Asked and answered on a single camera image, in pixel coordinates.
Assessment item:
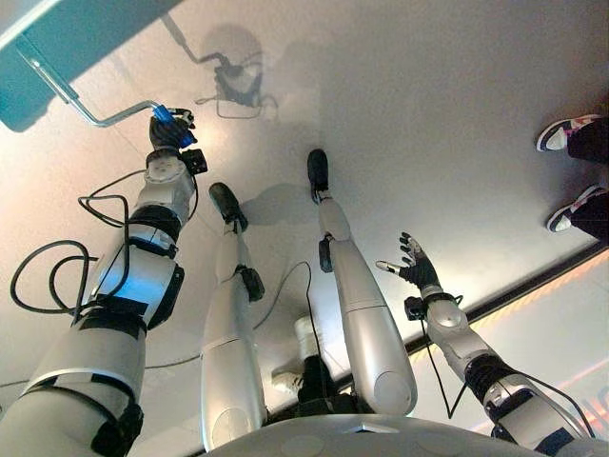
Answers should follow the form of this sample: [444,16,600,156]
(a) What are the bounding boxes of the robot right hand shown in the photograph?
[375,231,440,289]

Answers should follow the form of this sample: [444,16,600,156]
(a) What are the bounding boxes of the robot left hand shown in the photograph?
[148,108,197,153]

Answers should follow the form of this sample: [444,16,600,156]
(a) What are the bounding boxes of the silver bed crank blue grip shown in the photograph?
[27,55,198,146]

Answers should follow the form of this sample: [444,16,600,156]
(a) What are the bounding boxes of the robot right leg silver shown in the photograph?
[306,148,420,416]

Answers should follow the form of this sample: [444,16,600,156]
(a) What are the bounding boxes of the robot leg silver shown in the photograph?
[199,182,268,453]
[306,148,420,416]

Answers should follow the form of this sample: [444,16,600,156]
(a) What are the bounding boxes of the black leg-mounted box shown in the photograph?
[318,236,334,274]
[236,267,265,303]

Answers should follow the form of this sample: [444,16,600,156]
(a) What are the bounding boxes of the person's plain white shoe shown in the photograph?
[271,365,306,394]
[293,313,326,359]

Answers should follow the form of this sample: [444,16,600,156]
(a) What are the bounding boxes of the person's legs dark trousers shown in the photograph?
[297,354,359,416]

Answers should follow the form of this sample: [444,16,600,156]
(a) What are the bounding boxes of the person's white and navy shoe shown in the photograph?
[536,113,603,153]
[545,185,608,233]

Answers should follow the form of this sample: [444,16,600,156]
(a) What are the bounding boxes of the person's leg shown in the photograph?
[566,115,609,167]
[569,189,609,245]

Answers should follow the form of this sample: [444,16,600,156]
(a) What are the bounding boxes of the robot silver torso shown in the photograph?
[204,412,609,457]

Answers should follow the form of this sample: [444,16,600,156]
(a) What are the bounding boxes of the robot left leg silver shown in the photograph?
[199,182,268,453]

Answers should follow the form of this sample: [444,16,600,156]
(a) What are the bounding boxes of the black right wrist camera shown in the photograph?
[403,295,426,321]

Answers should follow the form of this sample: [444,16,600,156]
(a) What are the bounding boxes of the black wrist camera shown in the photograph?
[403,295,426,321]
[183,148,210,175]

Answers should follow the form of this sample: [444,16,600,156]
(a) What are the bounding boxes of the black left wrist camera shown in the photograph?
[183,148,210,175]

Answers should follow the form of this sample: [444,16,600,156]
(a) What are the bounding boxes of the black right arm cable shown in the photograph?
[420,294,470,422]

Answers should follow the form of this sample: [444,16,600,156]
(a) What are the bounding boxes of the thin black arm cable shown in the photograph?
[77,167,199,253]

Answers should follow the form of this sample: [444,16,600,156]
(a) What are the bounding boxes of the thick black looped cable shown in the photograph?
[10,239,101,326]

